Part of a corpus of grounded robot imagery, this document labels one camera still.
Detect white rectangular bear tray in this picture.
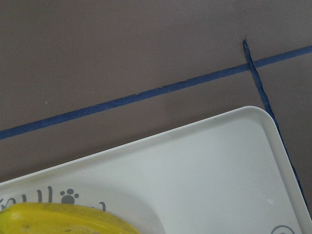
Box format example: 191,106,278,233
0,106,312,234

